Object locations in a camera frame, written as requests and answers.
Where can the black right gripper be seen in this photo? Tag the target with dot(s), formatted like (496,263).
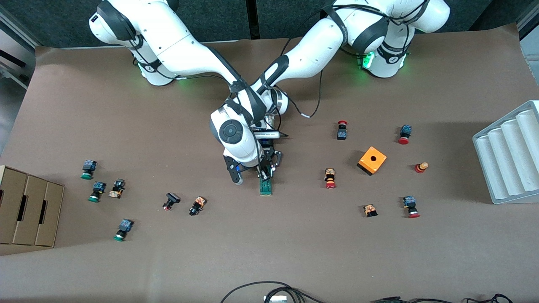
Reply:
(268,161)

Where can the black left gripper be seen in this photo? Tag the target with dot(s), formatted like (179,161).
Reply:
(269,153)

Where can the green terminal block module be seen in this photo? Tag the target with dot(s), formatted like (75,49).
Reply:
(265,188)

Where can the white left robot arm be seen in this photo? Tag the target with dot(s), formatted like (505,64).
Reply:
(320,42)

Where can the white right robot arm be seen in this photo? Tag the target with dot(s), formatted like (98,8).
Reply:
(181,42)

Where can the red mushroom button orange block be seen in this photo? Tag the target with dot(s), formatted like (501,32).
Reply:
(330,178)

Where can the red push button black block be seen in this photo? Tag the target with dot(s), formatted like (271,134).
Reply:
(342,131)

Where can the black square push button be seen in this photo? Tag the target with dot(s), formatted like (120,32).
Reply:
(171,200)

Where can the orange contact block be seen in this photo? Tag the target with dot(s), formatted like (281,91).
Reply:
(370,210)

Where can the red push button blue block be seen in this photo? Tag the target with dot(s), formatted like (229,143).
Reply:
(404,134)
(410,206)

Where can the green push button blue block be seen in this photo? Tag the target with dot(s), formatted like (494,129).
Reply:
(97,191)
(123,229)
(88,169)

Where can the grey ridged tray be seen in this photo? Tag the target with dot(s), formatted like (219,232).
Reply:
(505,160)

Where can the brown cardboard box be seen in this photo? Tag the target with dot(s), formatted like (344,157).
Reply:
(29,210)

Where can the orange button enclosure box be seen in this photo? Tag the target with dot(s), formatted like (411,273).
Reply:
(372,160)

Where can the grey metal frame post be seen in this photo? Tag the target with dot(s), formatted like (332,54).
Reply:
(529,46)
(12,54)

